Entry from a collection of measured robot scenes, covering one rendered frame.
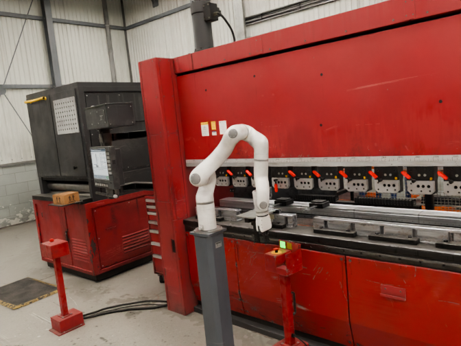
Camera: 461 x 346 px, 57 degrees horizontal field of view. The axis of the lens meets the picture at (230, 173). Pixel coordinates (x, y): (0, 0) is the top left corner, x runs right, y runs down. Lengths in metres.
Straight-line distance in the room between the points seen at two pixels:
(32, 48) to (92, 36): 1.54
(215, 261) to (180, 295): 1.23
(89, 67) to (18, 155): 2.69
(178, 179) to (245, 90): 1.04
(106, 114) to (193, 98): 0.73
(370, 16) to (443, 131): 0.80
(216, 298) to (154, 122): 1.66
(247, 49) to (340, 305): 1.93
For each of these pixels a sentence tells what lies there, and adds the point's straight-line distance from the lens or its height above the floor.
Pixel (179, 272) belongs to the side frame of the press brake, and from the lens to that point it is 3.90.
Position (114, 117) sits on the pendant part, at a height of 1.83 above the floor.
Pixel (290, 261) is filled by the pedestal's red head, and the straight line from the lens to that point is 2.87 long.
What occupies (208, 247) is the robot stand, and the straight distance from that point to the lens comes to 2.78.
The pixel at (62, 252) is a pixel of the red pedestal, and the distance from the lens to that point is 4.02.
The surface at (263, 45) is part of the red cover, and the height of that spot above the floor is 2.22.
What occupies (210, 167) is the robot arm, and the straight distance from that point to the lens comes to 2.68.
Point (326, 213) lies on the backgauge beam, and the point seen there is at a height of 0.94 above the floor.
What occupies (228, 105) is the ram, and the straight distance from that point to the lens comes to 3.40.
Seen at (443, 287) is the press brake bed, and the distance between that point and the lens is 2.72.
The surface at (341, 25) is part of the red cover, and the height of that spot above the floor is 2.23.
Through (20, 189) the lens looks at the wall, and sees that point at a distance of 9.87.
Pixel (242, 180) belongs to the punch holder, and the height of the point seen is 1.23.
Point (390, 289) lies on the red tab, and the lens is 2.83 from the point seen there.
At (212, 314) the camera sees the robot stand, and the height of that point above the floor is 0.45.
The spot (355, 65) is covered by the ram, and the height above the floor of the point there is 1.97.
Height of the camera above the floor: 1.70
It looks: 7 degrees down
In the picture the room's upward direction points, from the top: 6 degrees counter-clockwise
